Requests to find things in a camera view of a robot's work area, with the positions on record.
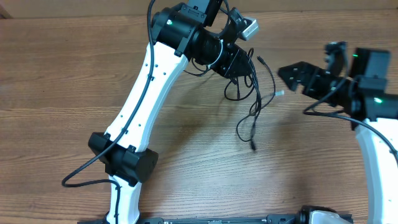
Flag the black usb cables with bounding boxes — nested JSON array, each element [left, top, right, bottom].
[[223, 47, 285, 152]]

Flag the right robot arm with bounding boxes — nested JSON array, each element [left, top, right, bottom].
[[277, 47, 397, 223]]

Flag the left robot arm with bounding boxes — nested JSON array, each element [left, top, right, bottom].
[[88, 1, 259, 223]]

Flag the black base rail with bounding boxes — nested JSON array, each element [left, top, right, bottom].
[[137, 214, 297, 224]]

